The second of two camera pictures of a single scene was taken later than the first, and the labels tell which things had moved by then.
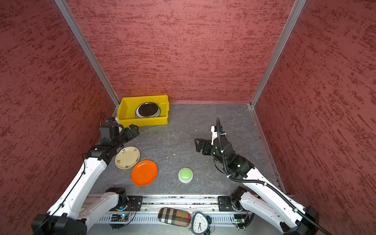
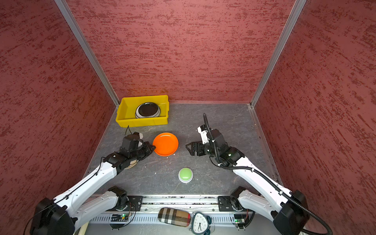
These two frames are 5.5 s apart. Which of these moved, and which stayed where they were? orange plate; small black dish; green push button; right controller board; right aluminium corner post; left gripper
Moved: orange plate; left gripper
Stayed: right controller board; small black dish; right aluminium corner post; green push button
